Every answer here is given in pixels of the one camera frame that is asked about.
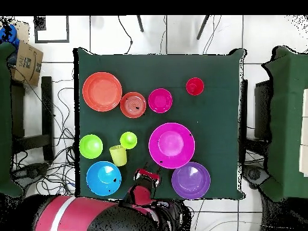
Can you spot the yellow cup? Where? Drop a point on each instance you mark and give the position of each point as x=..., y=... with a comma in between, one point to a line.
x=118, y=156

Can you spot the large magenta bowl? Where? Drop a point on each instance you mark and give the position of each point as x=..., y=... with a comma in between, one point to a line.
x=171, y=144

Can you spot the small crimson pink bowl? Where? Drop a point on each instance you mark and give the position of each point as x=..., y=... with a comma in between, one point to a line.
x=160, y=100

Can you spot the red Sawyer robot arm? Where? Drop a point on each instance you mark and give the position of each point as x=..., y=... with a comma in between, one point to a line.
x=79, y=214

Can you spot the lime green cup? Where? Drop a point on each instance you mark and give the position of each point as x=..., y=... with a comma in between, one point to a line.
x=128, y=140

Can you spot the purple bowl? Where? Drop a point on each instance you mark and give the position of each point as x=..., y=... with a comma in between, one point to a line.
x=190, y=180

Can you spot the blue bowl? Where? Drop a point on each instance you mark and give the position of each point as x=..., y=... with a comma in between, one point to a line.
x=101, y=178

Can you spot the small green bowl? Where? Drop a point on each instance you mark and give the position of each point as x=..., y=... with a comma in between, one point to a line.
x=91, y=146

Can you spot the small orange bowl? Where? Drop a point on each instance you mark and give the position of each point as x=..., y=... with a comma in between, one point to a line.
x=131, y=103

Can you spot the dark green tablecloth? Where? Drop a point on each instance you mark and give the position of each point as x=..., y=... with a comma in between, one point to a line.
x=211, y=134

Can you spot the large orange bowl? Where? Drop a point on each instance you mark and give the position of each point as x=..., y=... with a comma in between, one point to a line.
x=102, y=91

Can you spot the red cup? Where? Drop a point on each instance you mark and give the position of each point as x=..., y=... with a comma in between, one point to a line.
x=195, y=86

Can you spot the green cloth side table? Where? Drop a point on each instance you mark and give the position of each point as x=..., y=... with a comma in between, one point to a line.
x=286, y=120
x=4, y=120

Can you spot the black tripod leg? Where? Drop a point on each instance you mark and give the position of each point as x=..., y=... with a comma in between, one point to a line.
x=202, y=27
x=140, y=24

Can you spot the white box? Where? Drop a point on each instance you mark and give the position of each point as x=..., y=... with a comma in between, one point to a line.
x=304, y=132

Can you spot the cardboard box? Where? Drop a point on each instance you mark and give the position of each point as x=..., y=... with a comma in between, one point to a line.
x=27, y=62

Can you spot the blue object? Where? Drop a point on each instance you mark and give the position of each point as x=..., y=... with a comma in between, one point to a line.
x=9, y=36

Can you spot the dark grey pedestal leg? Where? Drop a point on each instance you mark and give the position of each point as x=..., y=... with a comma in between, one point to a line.
x=255, y=173
x=31, y=169

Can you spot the black chair frame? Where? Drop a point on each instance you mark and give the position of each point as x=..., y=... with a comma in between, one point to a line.
x=47, y=108

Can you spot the black square floor frame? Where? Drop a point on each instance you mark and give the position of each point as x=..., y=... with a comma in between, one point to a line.
x=51, y=41

